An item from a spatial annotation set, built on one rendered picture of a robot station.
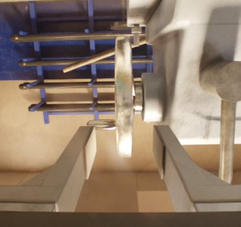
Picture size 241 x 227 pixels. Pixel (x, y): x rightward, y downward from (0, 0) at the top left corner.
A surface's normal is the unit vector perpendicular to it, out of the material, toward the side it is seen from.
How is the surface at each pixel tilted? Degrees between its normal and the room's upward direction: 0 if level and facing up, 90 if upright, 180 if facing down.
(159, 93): 110
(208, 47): 66
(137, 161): 90
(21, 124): 90
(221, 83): 90
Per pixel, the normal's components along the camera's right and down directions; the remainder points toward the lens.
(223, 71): -0.02, 0.25
